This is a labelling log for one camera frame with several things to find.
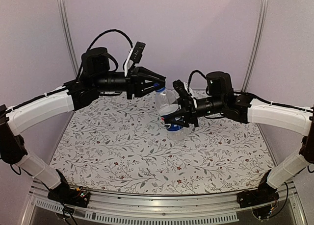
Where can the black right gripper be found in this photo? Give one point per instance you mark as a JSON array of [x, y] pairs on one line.
[[187, 107]]

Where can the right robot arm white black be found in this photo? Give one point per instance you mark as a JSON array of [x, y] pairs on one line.
[[246, 108]]

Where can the floral patterned table mat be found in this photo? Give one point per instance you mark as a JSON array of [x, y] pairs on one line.
[[116, 144]]

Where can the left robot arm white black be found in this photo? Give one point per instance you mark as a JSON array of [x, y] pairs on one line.
[[96, 79]]

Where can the Pepsi bottle with blue label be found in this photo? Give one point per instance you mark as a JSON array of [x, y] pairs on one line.
[[166, 104]]

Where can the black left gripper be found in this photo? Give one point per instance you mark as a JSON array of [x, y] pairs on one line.
[[135, 82]]

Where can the blue bottle cap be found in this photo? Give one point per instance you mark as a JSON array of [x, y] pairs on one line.
[[158, 87]]

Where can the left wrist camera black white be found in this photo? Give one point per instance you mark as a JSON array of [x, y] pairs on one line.
[[134, 56]]

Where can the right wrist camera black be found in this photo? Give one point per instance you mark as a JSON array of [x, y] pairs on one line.
[[179, 87]]

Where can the aluminium slotted front rail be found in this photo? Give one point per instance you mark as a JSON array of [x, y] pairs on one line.
[[116, 208]]

